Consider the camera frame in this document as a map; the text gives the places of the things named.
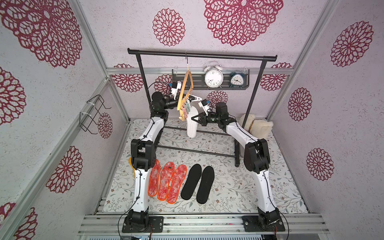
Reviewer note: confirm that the cream plush toy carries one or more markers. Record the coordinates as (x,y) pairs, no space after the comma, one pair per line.
(257,127)

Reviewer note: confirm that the white grey insole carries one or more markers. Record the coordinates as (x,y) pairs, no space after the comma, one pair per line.
(192,125)

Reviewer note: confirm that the white alarm clock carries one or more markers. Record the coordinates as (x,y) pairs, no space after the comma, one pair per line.
(213,75)

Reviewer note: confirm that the dark green alarm clock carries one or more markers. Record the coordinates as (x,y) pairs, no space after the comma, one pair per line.
(237,80)

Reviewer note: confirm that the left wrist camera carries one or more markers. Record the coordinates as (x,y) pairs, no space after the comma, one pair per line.
(175,87)

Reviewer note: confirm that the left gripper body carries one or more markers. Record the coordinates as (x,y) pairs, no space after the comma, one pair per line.
(171,104)

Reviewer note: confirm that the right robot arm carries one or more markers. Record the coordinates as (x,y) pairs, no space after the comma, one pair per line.
(256,160)

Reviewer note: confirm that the aluminium front rail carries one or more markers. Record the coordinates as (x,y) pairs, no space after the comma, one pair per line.
(204,224)

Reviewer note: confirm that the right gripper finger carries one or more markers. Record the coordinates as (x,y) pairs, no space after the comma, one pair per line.
(197,120)
(201,116)

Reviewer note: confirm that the orange trimmed white insole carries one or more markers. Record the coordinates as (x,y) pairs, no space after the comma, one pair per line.
(177,181)

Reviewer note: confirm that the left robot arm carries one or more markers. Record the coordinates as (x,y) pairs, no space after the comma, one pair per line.
(143,157)

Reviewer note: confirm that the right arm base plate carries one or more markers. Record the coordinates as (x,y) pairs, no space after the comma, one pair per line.
(262,224)

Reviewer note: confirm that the yellow shoe insole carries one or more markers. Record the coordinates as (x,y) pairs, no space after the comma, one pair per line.
(130,162)

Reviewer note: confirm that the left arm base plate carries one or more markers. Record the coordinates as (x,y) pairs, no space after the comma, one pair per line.
(143,225)

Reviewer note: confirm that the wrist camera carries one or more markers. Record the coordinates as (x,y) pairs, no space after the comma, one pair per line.
(204,104)
(175,87)

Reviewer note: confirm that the orange clip hanger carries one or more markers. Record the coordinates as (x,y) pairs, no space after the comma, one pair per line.
(184,97)

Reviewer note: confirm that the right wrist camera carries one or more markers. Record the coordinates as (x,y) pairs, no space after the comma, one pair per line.
(204,104)

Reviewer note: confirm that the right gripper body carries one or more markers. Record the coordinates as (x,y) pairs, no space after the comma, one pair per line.
(203,118)

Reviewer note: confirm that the black wire wall hook rack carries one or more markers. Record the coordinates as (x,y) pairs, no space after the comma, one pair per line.
(93,110)

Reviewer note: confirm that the black wall shelf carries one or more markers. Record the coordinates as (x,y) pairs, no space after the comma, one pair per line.
(199,83)

